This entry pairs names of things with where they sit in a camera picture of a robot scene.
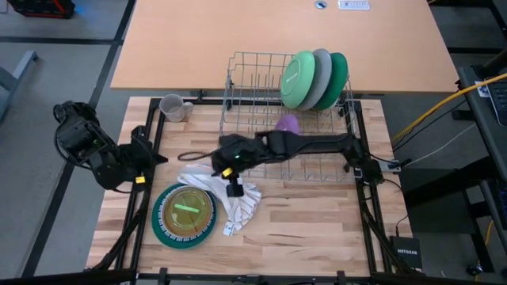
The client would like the dark green plate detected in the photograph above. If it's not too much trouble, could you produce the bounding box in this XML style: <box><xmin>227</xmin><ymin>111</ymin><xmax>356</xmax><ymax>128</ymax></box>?
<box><xmin>312</xmin><ymin>51</ymin><xmax>350</xmax><ymax>112</ymax></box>

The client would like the purple plate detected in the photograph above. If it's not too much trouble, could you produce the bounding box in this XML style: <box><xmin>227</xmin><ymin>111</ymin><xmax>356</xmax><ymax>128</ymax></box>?
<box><xmin>274</xmin><ymin>113</ymin><xmax>301</xmax><ymax>136</ymax></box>

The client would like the black keyboard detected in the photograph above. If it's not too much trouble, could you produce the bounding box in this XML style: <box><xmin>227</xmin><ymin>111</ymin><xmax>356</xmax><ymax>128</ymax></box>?
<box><xmin>486</xmin><ymin>81</ymin><xmax>507</xmax><ymax>127</ymax></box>

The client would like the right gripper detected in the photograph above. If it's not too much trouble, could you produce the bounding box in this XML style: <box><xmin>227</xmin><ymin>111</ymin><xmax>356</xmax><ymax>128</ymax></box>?
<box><xmin>212</xmin><ymin>133</ymin><xmax>261</xmax><ymax>198</ymax></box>

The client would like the black and red case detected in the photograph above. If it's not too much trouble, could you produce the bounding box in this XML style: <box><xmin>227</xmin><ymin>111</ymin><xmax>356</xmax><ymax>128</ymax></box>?
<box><xmin>6</xmin><ymin>0</ymin><xmax>76</xmax><ymax>20</ymax></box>

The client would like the grey wire dish rack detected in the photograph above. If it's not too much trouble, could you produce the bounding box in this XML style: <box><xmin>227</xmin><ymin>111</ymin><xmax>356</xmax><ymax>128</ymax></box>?
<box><xmin>219</xmin><ymin>51</ymin><xmax>364</xmax><ymax>185</ymax></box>

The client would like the grey metal bench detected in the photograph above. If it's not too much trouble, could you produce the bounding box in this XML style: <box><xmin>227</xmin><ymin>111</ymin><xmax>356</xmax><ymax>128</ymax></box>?
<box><xmin>0</xmin><ymin>50</ymin><xmax>39</xmax><ymax>124</ymax></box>

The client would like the yellow cable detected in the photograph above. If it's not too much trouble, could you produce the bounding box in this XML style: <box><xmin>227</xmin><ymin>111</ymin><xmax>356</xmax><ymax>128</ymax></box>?
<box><xmin>483</xmin><ymin>219</ymin><xmax>494</xmax><ymax>247</ymax></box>
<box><xmin>391</xmin><ymin>72</ymin><xmax>507</xmax><ymax>140</ymax></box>

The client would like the white striped dish towel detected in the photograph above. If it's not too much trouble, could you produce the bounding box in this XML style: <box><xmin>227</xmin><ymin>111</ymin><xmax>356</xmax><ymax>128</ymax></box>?
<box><xmin>176</xmin><ymin>164</ymin><xmax>263</xmax><ymax>238</ymax></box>

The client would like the black aluminium frame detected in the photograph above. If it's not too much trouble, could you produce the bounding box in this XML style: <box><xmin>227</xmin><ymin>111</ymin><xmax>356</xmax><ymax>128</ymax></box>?
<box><xmin>82</xmin><ymin>89</ymin><xmax>427</xmax><ymax>285</ymax></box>

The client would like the green plate with white stripes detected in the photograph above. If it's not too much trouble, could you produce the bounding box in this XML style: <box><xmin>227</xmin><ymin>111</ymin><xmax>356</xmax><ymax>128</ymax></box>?
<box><xmin>151</xmin><ymin>182</ymin><xmax>218</xmax><ymax>250</ymax></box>

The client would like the translucent white mug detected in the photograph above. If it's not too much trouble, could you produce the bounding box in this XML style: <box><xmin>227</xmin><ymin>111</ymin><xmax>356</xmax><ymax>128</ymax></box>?
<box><xmin>158</xmin><ymin>93</ymin><xmax>195</xmax><ymax>124</ymax></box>

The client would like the light wooden desk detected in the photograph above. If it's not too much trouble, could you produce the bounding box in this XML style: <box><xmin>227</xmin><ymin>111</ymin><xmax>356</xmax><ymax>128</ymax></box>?
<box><xmin>109</xmin><ymin>0</ymin><xmax>460</xmax><ymax>94</ymax></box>

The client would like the yellow translucent bowl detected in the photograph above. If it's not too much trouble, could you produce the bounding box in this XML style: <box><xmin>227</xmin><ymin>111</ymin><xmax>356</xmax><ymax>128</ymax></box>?
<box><xmin>161</xmin><ymin>185</ymin><xmax>214</xmax><ymax>239</ymax></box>

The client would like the grey plate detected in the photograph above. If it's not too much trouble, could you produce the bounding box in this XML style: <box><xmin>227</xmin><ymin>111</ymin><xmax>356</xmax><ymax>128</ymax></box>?
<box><xmin>296</xmin><ymin>47</ymin><xmax>334</xmax><ymax>112</ymax></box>

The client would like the black side desk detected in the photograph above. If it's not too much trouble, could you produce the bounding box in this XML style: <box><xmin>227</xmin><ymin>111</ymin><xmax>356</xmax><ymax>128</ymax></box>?
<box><xmin>457</xmin><ymin>65</ymin><xmax>507</xmax><ymax>183</ymax></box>

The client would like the light green plate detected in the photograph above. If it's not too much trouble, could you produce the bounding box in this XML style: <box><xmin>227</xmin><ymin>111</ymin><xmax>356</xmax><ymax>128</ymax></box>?
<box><xmin>280</xmin><ymin>50</ymin><xmax>317</xmax><ymax>111</ymax></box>

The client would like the black Netgear switch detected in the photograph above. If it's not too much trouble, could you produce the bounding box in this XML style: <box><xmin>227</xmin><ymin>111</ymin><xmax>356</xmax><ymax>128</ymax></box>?
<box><xmin>389</xmin><ymin>235</ymin><xmax>424</xmax><ymax>271</ymax></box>

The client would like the white power strip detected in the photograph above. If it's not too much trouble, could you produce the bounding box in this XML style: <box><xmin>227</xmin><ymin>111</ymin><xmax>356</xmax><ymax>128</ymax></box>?
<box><xmin>337</xmin><ymin>0</ymin><xmax>371</xmax><ymax>11</ymax></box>

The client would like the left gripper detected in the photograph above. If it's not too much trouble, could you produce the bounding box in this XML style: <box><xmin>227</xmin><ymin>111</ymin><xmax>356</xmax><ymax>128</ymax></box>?
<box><xmin>110</xmin><ymin>125</ymin><xmax>169</xmax><ymax>187</ymax></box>

